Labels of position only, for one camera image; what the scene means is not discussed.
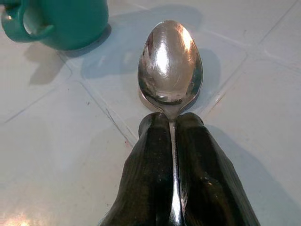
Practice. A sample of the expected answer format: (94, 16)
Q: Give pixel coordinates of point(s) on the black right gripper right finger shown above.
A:
(207, 179)

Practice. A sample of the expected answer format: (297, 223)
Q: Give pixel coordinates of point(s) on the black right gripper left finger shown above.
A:
(145, 169)

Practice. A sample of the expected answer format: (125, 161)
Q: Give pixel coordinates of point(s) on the silver metal spoon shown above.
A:
(169, 66)

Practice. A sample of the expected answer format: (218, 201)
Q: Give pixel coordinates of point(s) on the teal ceramic mug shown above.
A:
(63, 21)

